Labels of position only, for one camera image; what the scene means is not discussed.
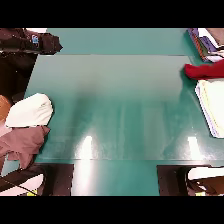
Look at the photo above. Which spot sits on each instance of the red T-shirt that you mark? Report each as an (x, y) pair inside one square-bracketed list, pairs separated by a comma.
[(205, 71)]

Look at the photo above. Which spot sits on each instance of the white garment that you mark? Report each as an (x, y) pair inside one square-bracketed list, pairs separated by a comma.
[(30, 111)]

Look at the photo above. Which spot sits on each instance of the mauve garment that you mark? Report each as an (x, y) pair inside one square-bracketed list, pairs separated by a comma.
[(21, 141)]

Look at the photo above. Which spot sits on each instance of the cream folded garment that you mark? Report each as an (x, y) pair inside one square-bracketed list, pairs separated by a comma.
[(213, 106)]

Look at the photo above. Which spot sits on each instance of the orange-brown garment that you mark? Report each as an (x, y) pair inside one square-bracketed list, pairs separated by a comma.
[(4, 107)]

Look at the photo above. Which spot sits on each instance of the heap of clothes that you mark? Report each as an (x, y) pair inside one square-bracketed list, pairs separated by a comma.
[(208, 46)]

